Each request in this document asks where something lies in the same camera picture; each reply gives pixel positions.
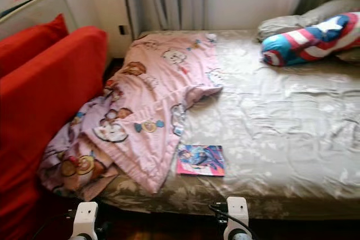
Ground large red cushion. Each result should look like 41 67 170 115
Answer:
0 25 109 240

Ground thin red cushion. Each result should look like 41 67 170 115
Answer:
0 13 69 78

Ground colourful comic magazine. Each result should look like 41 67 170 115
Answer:
175 143 226 178

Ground red white blue bolster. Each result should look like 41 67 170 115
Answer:
260 11 360 66

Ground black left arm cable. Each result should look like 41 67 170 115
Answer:
34 211 77 240

